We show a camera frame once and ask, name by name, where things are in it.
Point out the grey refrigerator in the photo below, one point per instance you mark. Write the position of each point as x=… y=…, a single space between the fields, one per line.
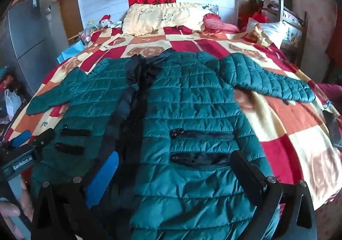
x=29 y=34

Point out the plush toy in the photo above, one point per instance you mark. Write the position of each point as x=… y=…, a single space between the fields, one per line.
x=104 y=21

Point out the red heart pillow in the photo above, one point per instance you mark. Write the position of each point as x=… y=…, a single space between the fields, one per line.
x=219 y=24

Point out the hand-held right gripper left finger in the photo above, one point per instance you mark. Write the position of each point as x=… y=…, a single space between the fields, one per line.
x=105 y=175

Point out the pink patterned curtain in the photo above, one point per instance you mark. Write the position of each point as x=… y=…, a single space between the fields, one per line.
x=312 y=2

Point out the person's left hand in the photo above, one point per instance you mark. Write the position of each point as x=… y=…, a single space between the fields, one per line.
x=9 y=212

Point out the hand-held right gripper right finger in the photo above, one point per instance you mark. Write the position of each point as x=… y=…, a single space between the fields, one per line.
x=240 y=167

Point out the red checkered blanket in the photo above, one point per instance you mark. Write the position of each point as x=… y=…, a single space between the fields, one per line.
x=288 y=122

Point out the blue box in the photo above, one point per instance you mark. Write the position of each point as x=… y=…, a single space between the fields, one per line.
x=70 y=51

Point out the green quilted jacket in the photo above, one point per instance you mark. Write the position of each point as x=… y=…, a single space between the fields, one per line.
x=192 y=101

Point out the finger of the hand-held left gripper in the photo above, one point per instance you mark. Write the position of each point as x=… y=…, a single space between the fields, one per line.
x=42 y=139
x=20 y=138

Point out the wooden chair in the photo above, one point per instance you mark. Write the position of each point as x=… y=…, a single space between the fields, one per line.
x=303 y=39

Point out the white plastic bag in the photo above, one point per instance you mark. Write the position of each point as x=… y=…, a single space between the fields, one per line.
x=12 y=103

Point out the white pillow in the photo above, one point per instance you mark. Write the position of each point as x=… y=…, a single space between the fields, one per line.
x=267 y=31

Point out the cream frilled pillow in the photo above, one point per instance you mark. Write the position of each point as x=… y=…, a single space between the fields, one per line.
x=160 y=18

